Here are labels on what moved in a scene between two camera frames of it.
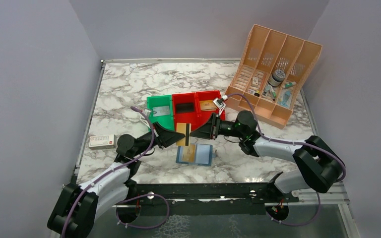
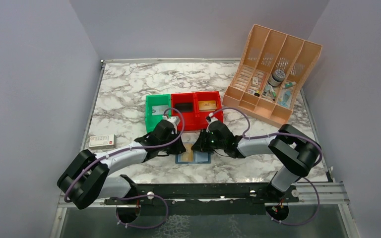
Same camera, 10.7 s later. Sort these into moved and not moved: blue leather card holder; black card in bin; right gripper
Moved: right gripper
Not moved: black card in bin; blue leather card holder
